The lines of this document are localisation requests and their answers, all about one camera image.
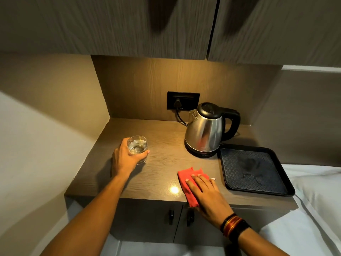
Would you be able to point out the person's right middle finger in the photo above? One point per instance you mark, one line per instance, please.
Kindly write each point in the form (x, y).
(198, 183)

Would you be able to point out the person's left forearm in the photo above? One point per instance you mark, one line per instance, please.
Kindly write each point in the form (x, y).
(88, 221)

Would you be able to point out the grey lower cabinet door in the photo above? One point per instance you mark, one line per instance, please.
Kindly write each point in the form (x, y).
(205, 231)
(146, 221)

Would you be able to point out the red and gold bangles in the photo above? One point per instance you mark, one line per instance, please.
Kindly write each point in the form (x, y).
(232, 225)

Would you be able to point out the wide wooden cabinet door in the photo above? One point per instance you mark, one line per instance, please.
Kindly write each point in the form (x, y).
(106, 26)

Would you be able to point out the person's right forearm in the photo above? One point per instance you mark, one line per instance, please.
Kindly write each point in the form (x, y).
(262, 246)

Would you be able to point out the stainless steel electric kettle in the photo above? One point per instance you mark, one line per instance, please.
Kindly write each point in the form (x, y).
(205, 127)

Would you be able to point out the person's right hand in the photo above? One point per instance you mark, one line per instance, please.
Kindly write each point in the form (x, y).
(210, 199)

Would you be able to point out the narrow wooden cabinet door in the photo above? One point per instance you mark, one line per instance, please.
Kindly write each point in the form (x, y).
(277, 29)

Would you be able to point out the white bed sheet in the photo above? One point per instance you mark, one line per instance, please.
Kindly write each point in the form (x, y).
(298, 231)

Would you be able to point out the person's right little finger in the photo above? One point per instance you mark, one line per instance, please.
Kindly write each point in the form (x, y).
(214, 185)

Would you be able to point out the black plastic tray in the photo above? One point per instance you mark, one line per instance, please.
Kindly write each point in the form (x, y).
(253, 170)

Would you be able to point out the black kettle base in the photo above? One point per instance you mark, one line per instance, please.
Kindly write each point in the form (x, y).
(198, 154)

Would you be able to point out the person's left hand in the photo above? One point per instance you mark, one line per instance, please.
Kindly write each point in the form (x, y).
(122, 159)

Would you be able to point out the clear drinking glass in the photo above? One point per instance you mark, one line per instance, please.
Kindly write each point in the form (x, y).
(137, 147)

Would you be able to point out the black wall socket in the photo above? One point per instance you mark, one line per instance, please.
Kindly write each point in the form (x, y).
(186, 99)

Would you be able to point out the white pillow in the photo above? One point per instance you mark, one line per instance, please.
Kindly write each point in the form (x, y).
(319, 191)

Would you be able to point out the person's left thumb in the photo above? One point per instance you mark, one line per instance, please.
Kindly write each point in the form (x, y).
(140, 155)

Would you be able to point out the red cleaning cloth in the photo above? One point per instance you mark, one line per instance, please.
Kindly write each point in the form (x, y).
(186, 191)

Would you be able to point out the black wristband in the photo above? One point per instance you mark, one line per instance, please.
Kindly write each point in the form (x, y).
(239, 231)

